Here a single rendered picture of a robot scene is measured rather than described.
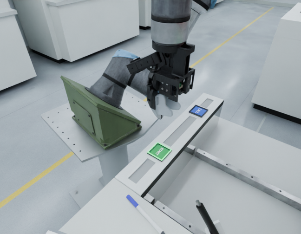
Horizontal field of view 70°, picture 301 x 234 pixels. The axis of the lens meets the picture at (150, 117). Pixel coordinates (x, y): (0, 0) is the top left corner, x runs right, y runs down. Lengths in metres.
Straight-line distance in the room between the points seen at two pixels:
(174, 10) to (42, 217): 1.61
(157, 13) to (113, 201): 0.43
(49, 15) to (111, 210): 3.21
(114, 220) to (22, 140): 1.94
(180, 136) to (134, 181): 0.23
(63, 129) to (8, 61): 2.20
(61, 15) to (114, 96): 2.57
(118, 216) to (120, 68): 0.58
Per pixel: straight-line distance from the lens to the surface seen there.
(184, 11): 0.42
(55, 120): 1.09
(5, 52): 3.11
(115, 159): 1.13
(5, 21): 3.07
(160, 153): 0.66
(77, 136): 0.97
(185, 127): 0.77
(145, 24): 5.08
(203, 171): 0.82
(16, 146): 2.37
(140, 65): 0.51
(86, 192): 1.77
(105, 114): 0.79
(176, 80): 0.44
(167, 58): 0.46
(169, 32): 0.42
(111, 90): 0.91
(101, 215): 0.56
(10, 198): 1.98
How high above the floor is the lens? 1.46
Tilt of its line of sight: 39 degrees down
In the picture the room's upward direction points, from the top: straight up
